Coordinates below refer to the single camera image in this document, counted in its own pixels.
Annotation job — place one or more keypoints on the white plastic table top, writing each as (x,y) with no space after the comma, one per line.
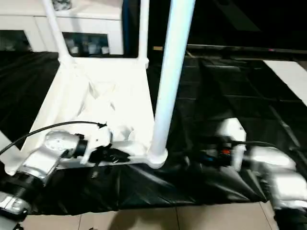
(96,83)

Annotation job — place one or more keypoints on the white plastic table leg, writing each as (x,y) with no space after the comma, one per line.
(56,31)
(7,148)
(170,72)
(144,31)

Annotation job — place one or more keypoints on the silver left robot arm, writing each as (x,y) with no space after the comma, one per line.
(48,153)

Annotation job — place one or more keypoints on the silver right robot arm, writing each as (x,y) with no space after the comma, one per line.
(280,175)

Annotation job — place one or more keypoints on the black cloth mat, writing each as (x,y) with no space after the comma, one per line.
(227,107)

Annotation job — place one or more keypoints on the white flat board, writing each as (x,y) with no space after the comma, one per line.
(290,79)

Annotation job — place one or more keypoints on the small tan label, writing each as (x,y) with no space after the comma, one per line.
(157,48)

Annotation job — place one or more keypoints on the blue vertical panel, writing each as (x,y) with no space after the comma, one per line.
(126,26)

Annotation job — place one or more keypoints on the white cabinet with glass doors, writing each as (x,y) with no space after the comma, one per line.
(91,24)

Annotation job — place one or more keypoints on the dark crumpled bag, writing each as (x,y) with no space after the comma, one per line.
(61,4)

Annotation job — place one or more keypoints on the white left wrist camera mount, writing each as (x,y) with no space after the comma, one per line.
(98,139)

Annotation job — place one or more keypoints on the dark metal rail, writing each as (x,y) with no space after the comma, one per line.
(251,49)

